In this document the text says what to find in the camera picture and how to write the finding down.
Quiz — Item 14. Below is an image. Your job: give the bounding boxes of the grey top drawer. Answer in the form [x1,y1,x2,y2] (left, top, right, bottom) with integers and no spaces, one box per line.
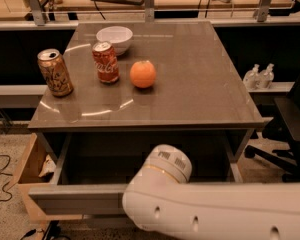
[29,131,245,217]

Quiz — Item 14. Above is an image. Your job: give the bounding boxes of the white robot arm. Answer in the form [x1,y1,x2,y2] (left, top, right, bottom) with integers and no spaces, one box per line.
[122,145,300,240]

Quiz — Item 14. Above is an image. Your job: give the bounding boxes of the grey drawer cabinet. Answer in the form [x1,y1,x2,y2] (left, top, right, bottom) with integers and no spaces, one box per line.
[27,21,265,230]

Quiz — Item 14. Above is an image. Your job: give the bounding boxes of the orange fruit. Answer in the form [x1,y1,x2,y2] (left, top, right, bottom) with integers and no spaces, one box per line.
[130,60,156,88]

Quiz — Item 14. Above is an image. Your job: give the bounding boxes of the red cola can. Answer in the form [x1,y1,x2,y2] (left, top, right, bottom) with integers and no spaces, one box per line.
[92,41,119,84]

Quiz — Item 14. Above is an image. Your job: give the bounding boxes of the white bowl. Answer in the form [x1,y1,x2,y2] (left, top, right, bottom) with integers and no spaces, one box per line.
[96,26,133,56]

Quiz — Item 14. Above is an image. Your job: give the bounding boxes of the clear sanitizer bottle left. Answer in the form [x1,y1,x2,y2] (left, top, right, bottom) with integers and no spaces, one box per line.
[243,64,259,90]

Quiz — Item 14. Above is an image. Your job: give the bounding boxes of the clear sanitizer bottle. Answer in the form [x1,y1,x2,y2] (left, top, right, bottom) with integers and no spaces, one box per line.
[257,63,274,89]
[243,64,259,90]

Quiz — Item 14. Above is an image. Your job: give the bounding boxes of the gold soda can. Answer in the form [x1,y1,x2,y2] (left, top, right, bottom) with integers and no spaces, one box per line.
[37,48,73,97]

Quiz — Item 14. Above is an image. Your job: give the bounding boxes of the crumpled paper in box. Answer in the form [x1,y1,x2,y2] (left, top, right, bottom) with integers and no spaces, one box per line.
[39,155,56,178]

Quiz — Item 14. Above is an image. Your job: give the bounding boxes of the clear sanitizer bottle right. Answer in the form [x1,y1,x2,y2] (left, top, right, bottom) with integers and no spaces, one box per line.
[257,63,274,89]

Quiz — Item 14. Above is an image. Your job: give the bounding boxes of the cardboard box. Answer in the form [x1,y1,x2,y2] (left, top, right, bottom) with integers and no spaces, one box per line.
[8,134,80,221]

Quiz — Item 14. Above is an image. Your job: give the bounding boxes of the black office chair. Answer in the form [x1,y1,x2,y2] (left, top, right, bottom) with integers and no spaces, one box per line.
[244,75,300,182]

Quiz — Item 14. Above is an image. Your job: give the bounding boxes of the black floor cable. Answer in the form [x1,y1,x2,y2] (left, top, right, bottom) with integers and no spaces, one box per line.
[0,151,14,218]

